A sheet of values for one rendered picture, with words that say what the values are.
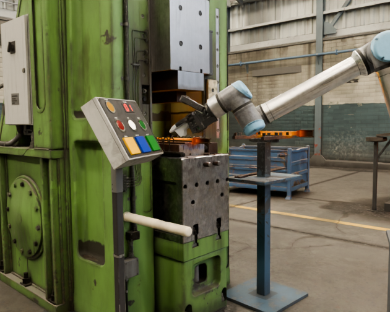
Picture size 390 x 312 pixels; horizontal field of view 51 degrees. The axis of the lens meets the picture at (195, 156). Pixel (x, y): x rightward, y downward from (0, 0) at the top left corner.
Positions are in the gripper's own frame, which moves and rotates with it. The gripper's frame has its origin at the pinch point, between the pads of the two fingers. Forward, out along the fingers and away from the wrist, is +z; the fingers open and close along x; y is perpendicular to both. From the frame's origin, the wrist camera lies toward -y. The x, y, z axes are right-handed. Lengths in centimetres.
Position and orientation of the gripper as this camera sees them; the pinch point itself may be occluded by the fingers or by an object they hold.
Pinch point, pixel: (171, 129)
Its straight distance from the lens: 177.6
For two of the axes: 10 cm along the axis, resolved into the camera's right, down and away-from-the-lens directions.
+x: 3.2, -0.8, 9.4
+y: 4.8, 8.7, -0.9
